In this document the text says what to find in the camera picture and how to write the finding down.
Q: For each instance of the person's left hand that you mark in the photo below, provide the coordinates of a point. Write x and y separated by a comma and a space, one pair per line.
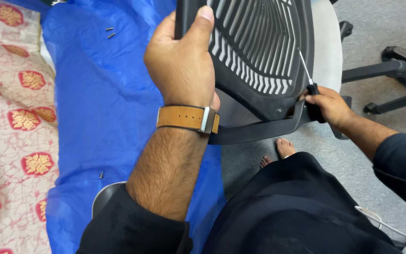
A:
180, 67

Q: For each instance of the person's right hand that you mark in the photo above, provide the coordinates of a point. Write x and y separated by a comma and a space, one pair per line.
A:
331, 107

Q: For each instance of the person's right fingers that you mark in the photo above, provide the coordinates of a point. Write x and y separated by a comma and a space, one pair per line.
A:
317, 99

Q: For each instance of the black slatted chair seat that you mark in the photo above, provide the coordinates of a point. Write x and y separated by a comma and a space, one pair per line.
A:
256, 46

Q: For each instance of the person's right foot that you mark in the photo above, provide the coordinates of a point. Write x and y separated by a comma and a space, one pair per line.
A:
285, 147

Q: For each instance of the person's foot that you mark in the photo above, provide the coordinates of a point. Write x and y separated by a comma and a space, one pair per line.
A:
265, 161
285, 147

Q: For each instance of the person's left foot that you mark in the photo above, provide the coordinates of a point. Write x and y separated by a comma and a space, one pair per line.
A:
265, 161

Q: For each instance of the black chair wheel base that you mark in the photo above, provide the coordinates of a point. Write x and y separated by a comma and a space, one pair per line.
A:
397, 70

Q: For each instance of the person's dark right sleeve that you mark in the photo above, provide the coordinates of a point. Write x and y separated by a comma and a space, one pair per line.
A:
405, 169

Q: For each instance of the person's black lap garment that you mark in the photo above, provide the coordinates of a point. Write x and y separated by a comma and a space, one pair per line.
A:
294, 211

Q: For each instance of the blue plastic sheet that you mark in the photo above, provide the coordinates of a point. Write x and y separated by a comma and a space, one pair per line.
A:
97, 105

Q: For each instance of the dark grey round plastic part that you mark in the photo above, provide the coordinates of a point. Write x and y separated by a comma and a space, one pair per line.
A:
104, 197

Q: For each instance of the floral cream red bedspread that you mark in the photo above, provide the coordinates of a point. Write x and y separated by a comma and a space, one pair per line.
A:
9, 116

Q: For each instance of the black chair armrest bracket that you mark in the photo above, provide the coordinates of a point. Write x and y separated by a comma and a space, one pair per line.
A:
259, 130

